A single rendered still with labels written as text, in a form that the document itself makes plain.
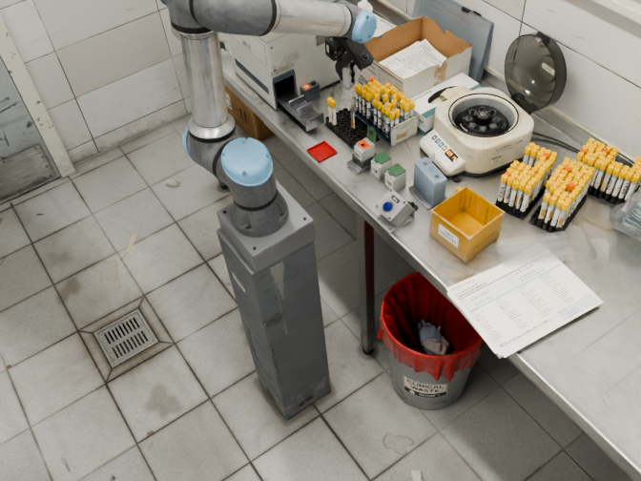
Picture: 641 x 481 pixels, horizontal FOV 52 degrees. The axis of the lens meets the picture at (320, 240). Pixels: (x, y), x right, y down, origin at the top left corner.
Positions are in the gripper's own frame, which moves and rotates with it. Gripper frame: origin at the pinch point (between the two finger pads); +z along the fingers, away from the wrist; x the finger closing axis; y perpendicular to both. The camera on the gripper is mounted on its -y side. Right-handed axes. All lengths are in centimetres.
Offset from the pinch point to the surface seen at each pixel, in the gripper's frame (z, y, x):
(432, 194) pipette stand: 12.2, -39.5, 2.2
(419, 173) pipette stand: 10.0, -32.6, 1.2
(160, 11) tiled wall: 45, 156, -1
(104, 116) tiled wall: 86, 157, 43
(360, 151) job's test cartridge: 10.9, -14.3, 7.9
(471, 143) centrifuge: 6.5, -35.4, -15.1
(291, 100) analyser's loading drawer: 10.7, 18.2, 10.4
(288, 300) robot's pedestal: 37, -28, 45
